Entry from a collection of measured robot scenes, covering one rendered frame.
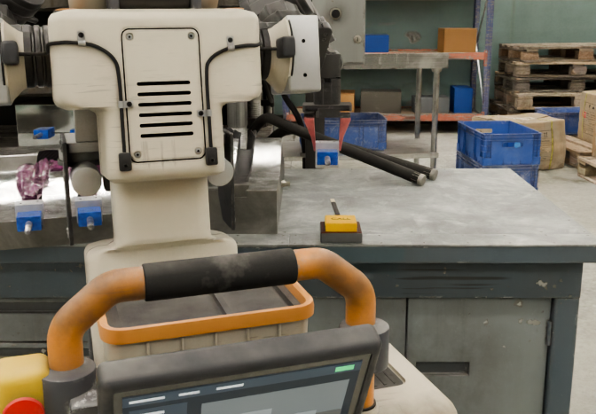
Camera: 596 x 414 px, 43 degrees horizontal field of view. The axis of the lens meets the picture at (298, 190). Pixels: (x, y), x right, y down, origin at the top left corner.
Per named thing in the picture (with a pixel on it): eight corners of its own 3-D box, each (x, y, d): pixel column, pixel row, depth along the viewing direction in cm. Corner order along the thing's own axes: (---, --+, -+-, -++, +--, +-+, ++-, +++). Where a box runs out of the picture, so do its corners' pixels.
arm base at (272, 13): (257, 28, 112) (333, 27, 115) (245, -5, 117) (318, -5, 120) (248, 73, 118) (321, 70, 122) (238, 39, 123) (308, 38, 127)
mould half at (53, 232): (128, 239, 148) (124, 184, 146) (-15, 251, 141) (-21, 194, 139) (113, 183, 195) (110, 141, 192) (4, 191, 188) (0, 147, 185)
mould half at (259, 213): (277, 234, 151) (276, 167, 148) (146, 234, 152) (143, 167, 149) (284, 178, 200) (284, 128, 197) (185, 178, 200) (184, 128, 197)
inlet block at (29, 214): (43, 246, 135) (41, 216, 134) (13, 248, 134) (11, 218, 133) (45, 226, 148) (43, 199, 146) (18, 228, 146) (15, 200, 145)
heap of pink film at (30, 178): (105, 197, 157) (102, 160, 155) (13, 204, 152) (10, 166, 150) (99, 172, 181) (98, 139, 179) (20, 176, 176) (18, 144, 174)
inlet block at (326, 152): (340, 176, 152) (340, 149, 151) (315, 175, 152) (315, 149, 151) (338, 165, 165) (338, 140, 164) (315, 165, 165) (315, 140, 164)
